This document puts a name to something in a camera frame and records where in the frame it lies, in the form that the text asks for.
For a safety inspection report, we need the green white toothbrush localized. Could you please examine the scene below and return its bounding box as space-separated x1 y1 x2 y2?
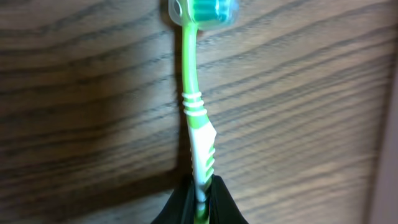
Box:
168 0 239 223

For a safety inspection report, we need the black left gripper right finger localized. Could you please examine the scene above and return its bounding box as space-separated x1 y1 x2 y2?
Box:
210 175 248 224

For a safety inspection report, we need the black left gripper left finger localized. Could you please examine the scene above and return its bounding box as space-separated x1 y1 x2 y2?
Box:
151 179 195 224

